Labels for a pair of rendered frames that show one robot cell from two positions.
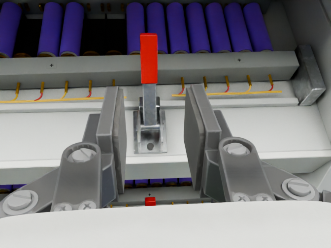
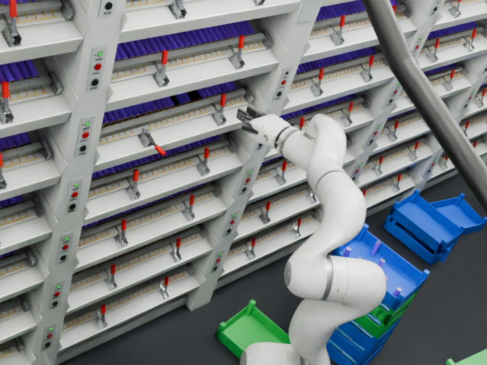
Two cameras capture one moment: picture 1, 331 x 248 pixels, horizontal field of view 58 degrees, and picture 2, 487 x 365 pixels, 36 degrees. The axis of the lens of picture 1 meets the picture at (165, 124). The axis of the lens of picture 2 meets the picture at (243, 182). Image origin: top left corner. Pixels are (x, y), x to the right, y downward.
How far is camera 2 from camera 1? 205 cm
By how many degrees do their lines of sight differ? 37
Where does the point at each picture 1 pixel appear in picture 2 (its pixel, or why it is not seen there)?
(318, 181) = not seen: hidden behind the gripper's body
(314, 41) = (247, 83)
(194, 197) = (211, 148)
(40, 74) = (190, 108)
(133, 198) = (191, 153)
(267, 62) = (238, 93)
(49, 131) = (195, 124)
